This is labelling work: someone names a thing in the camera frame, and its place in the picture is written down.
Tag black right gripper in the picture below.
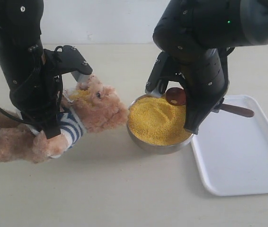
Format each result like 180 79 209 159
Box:
180 49 228 135

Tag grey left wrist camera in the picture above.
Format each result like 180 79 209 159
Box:
53 45 93 83

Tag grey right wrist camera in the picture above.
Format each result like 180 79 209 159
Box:
144 51 184 98

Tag yellow millet grains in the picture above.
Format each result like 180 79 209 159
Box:
70 87 192 146

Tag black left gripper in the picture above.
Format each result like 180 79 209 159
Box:
10 49 63 139

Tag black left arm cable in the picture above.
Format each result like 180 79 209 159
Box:
0 46 66 126

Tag brown plush teddy bear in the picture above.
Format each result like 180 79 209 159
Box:
0 75 128 163

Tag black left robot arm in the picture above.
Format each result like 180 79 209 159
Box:
0 0 63 139

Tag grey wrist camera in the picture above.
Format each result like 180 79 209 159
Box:
53 45 93 83
144 51 184 98

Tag steel bowl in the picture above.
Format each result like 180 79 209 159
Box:
126 95 194 155

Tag white plastic tray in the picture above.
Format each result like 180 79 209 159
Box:
191 95 268 196

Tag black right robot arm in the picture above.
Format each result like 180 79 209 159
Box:
145 0 268 134

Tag dark red wooden spoon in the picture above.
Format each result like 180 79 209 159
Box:
165 87 255 118

